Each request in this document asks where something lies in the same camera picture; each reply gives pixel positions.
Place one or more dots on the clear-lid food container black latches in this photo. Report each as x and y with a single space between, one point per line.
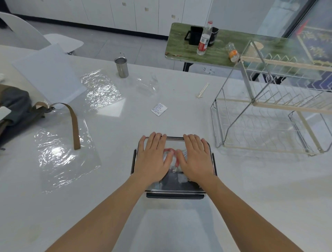
176 185

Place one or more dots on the black cup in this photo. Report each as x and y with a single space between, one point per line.
214 36

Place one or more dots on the clear wrapper scrap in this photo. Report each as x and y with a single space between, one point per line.
209 70

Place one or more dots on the wrapped wooden chopsticks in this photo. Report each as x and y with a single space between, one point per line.
202 90

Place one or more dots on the white chair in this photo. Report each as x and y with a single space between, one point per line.
23 33

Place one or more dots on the large clear plastic sheet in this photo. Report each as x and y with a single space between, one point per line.
66 161

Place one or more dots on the small white sachet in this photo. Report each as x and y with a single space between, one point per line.
159 109

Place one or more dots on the clear water bottle red label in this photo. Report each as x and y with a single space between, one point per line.
204 41

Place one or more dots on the person's right little finger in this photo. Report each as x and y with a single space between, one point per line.
206 149

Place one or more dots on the crumpled clear plastic bag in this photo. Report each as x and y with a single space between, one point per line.
147 86

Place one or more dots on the small bottle orange label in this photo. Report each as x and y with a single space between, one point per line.
233 54

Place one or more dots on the small clear plastic sheet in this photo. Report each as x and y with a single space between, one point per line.
102 90

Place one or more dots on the white flat board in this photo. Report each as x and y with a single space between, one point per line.
49 75

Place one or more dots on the person's right hand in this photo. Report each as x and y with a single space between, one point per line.
195 163

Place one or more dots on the person's left hand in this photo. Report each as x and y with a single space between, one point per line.
150 163

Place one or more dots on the blue patterned banner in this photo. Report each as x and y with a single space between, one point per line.
317 52

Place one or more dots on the white wall cabinets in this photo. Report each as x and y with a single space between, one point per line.
116 13

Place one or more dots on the person's left middle finger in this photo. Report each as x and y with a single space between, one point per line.
157 142

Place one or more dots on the person's left thumb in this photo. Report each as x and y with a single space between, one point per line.
169 161

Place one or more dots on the person's left little finger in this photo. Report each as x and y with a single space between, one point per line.
142 145

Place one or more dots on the person's left forearm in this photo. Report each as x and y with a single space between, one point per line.
103 215

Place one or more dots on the stainless steel cup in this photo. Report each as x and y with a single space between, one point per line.
122 68

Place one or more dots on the paper cup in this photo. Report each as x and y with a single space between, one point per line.
253 49

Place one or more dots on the person's right middle finger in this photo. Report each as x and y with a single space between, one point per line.
193 143

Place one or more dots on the person's right forearm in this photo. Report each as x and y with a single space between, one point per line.
241 215

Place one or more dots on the person's right thumb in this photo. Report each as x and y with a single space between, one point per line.
180 159

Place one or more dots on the green wooden table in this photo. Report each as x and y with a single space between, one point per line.
220 52

